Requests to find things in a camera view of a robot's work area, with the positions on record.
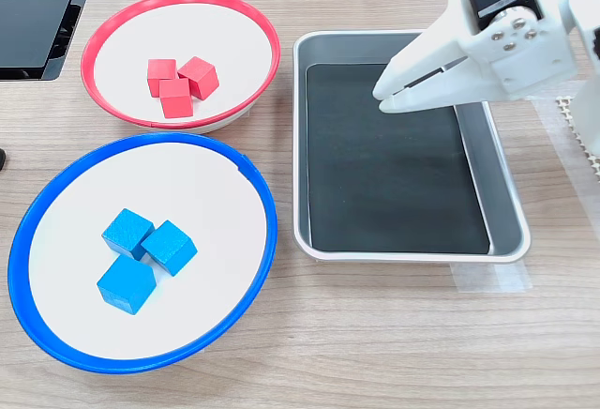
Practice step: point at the blue cube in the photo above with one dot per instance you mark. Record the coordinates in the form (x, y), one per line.
(169, 247)
(125, 284)
(124, 231)

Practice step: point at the clear tape strip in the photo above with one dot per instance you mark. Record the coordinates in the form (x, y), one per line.
(492, 277)

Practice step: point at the red-rimmed white plate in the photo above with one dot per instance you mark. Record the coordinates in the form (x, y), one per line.
(234, 43)

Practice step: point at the black tray mat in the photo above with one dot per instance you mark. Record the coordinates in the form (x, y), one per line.
(398, 170)

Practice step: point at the red cube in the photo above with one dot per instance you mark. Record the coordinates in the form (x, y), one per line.
(201, 78)
(176, 99)
(159, 76)

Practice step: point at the small black object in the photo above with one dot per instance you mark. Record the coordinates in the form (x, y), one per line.
(2, 159)

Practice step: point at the blue-rimmed white plate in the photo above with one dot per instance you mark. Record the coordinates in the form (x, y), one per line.
(211, 184)

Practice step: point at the black electronic device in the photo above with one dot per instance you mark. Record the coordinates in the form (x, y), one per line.
(33, 24)

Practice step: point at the steel tray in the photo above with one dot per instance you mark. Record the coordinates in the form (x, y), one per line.
(497, 184)

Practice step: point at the pale perforated base plate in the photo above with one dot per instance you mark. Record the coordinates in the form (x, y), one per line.
(568, 113)

